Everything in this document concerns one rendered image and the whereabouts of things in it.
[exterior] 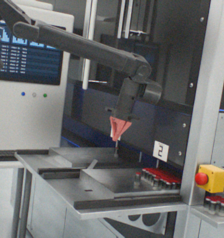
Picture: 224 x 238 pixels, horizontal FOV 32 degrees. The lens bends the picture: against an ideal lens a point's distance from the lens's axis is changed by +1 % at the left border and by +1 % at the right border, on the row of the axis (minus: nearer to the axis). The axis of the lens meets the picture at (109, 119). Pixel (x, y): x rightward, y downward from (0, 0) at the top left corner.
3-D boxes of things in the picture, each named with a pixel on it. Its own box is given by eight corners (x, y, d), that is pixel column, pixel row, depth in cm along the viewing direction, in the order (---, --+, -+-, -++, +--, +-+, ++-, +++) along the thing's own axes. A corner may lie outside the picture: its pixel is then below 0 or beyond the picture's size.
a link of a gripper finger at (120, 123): (131, 146, 125) (139, 118, 125) (113, 142, 121) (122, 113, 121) (120, 141, 131) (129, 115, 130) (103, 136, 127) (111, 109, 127)
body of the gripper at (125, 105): (139, 122, 125) (145, 100, 125) (113, 115, 120) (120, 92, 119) (128, 118, 131) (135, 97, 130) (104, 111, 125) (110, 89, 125)
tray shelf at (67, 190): (108, 155, 195) (108, 151, 195) (203, 208, 135) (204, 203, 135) (14, 155, 172) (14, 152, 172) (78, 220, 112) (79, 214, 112)
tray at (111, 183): (152, 175, 162) (153, 167, 161) (194, 198, 140) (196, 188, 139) (79, 178, 145) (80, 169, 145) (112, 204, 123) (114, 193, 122)
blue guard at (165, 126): (23, 95, 301) (25, 71, 298) (184, 167, 134) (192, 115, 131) (22, 95, 300) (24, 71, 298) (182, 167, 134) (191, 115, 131)
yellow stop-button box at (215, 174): (211, 184, 131) (215, 164, 130) (227, 192, 124) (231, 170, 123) (194, 185, 127) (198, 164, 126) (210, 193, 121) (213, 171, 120)
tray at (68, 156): (113, 154, 191) (114, 147, 190) (142, 169, 169) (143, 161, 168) (48, 154, 174) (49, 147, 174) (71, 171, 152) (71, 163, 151)
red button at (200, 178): (201, 182, 126) (203, 170, 125) (210, 186, 122) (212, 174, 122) (192, 182, 124) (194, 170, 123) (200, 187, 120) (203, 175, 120)
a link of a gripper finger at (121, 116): (125, 144, 124) (134, 116, 123) (106, 140, 120) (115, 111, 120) (115, 140, 130) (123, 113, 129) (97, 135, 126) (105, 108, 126)
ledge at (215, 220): (220, 209, 137) (220, 204, 136) (249, 224, 126) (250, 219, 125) (189, 212, 130) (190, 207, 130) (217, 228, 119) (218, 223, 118)
